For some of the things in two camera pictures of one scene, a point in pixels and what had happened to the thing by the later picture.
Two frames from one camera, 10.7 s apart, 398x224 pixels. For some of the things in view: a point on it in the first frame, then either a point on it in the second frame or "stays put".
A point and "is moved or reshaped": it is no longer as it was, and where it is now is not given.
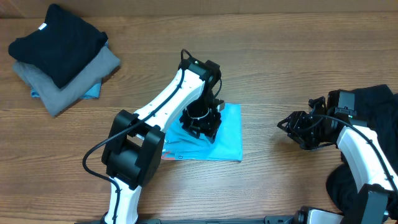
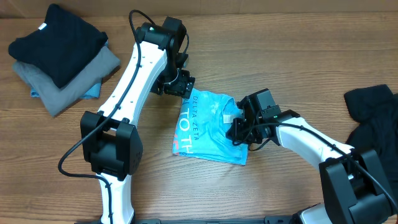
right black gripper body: x=308 y=132 to x=254 y=135
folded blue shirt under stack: x=94 y=92 stays put
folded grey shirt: x=56 y=99 stays put
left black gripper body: x=199 y=119 to x=173 y=81
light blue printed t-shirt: x=181 y=144 is moved or reshaped
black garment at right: x=378 y=107 stays put
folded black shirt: x=59 y=48 stays put
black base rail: x=287 y=219 stays put
